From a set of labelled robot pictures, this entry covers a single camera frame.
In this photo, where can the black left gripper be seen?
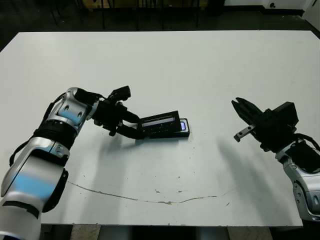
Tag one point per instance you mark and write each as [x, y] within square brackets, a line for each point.
[110, 115]

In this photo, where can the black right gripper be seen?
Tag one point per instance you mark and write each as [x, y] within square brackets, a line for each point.
[267, 135]

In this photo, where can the black printed box lid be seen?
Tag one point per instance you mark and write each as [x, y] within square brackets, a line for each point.
[160, 122]

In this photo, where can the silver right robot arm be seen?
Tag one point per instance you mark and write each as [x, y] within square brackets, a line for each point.
[305, 190]

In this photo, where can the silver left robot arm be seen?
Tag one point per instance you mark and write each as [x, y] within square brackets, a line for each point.
[32, 160]

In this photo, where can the black box base white insert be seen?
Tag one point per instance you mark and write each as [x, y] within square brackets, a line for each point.
[175, 135]

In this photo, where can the grey left robot leg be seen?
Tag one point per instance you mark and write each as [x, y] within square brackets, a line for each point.
[115, 233]

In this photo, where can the grey robot leg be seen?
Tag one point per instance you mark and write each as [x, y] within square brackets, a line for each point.
[212, 233]
[115, 233]

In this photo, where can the grey right robot leg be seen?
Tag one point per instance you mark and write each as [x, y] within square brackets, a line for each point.
[212, 233]

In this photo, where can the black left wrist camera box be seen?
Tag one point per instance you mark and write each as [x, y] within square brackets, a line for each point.
[121, 92]

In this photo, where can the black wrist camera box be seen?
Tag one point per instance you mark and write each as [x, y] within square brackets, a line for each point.
[286, 115]
[121, 92]

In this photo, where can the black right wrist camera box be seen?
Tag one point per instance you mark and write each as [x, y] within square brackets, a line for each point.
[286, 115]

